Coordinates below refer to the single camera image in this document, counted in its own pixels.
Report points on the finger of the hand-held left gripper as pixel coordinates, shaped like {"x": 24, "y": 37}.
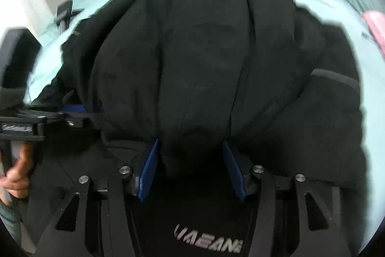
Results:
{"x": 76, "y": 109}

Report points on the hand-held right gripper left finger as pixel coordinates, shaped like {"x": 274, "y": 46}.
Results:
{"x": 149, "y": 172}

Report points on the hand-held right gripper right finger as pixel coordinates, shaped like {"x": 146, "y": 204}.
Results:
{"x": 234, "y": 172}

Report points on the black hooded jacket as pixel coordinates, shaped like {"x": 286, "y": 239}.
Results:
{"x": 195, "y": 64}

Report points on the person's left forearm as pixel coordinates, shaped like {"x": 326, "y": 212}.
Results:
{"x": 9, "y": 221}

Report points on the person's left hand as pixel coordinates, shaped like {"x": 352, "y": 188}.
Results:
{"x": 19, "y": 181}

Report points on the black smartphone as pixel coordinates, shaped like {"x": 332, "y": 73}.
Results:
{"x": 65, "y": 8}

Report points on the pink pillow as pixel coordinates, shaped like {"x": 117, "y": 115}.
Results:
{"x": 377, "y": 25}

